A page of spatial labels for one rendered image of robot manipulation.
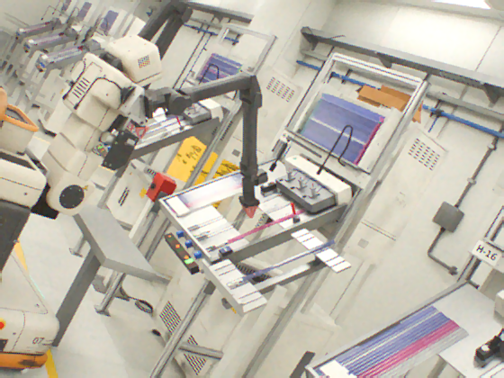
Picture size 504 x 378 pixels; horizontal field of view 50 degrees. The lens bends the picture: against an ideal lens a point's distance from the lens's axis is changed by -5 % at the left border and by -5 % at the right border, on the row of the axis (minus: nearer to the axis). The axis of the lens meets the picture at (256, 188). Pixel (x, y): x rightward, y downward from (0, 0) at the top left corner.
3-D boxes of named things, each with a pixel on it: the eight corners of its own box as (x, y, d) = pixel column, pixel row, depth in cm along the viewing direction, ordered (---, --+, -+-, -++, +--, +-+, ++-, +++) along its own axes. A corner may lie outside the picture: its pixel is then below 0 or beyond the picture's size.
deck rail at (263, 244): (213, 273, 245) (211, 261, 242) (211, 270, 247) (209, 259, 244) (348, 214, 270) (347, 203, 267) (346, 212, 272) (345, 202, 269)
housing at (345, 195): (339, 218, 271) (337, 192, 264) (287, 182, 311) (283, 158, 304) (353, 211, 274) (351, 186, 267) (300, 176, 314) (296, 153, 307)
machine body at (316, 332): (190, 403, 268) (254, 299, 262) (144, 324, 324) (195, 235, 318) (283, 418, 305) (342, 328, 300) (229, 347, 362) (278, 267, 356)
